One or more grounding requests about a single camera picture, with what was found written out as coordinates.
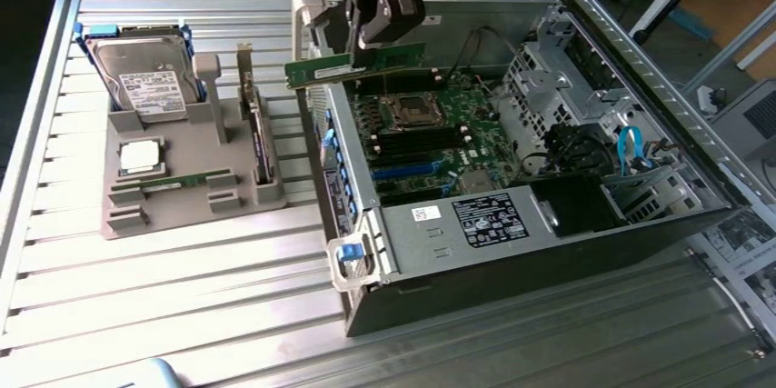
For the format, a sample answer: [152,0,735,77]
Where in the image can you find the black RAM slot bank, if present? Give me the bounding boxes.
[368,125,465,158]

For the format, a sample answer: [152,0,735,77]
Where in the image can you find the black wire bundle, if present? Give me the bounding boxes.
[447,25,517,83]

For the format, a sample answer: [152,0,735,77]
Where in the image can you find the metal disk bay cage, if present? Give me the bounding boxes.
[501,0,617,146]

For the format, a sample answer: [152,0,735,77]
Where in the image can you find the hard disk in blue caddy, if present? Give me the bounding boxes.
[73,22,205,124]

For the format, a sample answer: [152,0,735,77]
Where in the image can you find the blue expansion slot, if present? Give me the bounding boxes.
[369,159,451,194]

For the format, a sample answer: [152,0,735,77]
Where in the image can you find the white power strip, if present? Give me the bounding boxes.
[695,84,729,113]

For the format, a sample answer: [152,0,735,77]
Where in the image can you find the CPU socket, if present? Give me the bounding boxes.
[383,91,445,134]

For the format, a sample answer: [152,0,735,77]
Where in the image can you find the green RAM stick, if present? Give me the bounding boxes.
[140,171,235,190]
[284,41,428,90]

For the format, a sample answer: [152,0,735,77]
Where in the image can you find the graphics card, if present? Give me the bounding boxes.
[235,41,275,189]

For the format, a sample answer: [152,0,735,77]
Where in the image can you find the grey parts rack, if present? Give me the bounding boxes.
[100,53,288,242]

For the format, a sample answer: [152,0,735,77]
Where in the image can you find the silver CPU chip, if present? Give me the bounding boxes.
[116,139,167,176]

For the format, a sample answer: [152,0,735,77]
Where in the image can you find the grey handle with blue latch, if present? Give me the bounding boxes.
[325,230,381,293]

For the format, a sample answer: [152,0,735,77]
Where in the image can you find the white cable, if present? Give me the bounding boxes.
[683,245,769,360]

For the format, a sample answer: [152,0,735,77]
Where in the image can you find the grey computer tower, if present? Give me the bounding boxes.
[705,79,776,183]

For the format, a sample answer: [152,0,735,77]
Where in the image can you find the grey power supply unit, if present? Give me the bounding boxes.
[376,187,551,274]

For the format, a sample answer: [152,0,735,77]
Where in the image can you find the light blue rounded object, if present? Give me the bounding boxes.
[76,357,184,388]

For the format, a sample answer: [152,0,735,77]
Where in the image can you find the green motherboard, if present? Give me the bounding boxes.
[348,73,524,208]

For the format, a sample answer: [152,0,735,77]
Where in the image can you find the black open PC case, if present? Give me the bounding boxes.
[289,0,752,339]

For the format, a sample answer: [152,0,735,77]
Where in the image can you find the printed paper sheets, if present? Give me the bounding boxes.
[695,208,776,330]

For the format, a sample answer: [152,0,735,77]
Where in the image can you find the grey case handle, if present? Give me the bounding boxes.
[289,0,355,67]

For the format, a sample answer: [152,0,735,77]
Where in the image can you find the blue SATA wire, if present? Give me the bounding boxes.
[616,125,655,176]

